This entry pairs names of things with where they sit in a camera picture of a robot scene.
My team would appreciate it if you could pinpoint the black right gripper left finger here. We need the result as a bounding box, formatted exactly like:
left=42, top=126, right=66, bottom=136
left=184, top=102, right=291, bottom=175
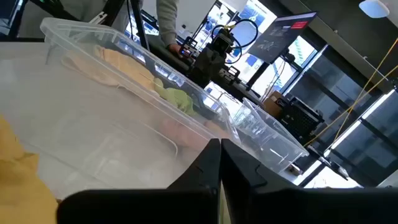
left=57, top=138, right=221, bottom=224

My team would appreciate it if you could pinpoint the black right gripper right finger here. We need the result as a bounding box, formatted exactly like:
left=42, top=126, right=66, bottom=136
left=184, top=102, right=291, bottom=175
left=220, top=138, right=398, bottom=224

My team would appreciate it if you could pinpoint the green towel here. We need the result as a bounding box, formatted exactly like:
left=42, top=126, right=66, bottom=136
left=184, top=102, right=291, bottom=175
left=153, top=77, right=197, bottom=116

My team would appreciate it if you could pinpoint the orange striped cloth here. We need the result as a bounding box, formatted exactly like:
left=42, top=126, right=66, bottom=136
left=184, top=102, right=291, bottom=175
left=161, top=116, right=231, bottom=149

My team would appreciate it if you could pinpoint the beige towel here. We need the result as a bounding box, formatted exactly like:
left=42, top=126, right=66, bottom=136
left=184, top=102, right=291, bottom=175
left=61, top=45, right=161, bottom=97

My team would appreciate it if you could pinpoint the yellow towel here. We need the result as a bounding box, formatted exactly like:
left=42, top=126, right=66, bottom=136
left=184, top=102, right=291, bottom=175
left=0, top=114, right=59, bottom=224

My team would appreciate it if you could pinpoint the person's hand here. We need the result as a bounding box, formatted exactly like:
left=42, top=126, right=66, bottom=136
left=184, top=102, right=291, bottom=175
left=167, top=42, right=183, bottom=56

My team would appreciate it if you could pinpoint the person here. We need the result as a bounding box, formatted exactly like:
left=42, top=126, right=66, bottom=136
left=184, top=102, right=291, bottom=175
left=58, top=0, right=183, bottom=56

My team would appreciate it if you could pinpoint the brown cardboard box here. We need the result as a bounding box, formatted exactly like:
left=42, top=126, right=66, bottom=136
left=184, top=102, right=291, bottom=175
left=262, top=90, right=285, bottom=119

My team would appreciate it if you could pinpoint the dark computer monitor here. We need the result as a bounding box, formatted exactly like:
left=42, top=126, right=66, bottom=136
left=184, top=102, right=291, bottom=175
left=248, top=11, right=318, bottom=65

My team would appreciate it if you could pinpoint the black perforated computer case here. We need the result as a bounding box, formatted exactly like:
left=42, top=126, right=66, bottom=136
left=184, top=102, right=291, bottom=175
left=276, top=96, right=325, bottom=142

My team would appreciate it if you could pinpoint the white ceiling lamp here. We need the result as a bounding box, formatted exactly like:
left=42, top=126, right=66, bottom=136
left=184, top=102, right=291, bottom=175
left=358, top=0, right=391, bottom=19

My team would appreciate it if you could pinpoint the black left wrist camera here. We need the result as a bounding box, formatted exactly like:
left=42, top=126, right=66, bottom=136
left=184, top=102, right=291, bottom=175
left=212, top=28, right=233, bottom=54

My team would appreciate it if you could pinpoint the black looped camera cable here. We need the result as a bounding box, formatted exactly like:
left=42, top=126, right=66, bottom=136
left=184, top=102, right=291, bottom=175
left=211, top=18, right=259, bottom=65

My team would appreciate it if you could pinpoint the black frame post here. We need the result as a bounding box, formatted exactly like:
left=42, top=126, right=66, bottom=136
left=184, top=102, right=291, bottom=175
left=129, top=0, right=150, bottom=51

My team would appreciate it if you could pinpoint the yellow cable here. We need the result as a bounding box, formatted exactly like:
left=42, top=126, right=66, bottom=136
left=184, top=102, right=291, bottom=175
left=332, top=37, right=398, bottom=142
left=303, top=63, right=398, bottom=147

